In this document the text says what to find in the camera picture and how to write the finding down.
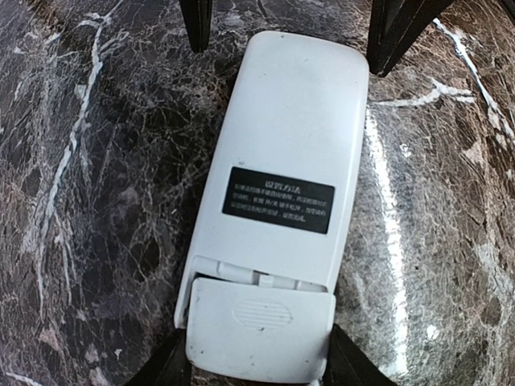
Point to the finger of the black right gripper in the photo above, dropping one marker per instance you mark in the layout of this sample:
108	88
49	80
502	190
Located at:
197	16
393	28

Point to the white and red remote control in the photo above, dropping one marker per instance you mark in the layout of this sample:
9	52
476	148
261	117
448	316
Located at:
277	203

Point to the white battery cover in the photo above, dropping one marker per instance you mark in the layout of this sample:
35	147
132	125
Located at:
259	333

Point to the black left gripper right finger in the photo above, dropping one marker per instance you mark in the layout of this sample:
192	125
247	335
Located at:
348	365

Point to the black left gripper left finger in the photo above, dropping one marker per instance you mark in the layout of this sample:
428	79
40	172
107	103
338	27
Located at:
167	366

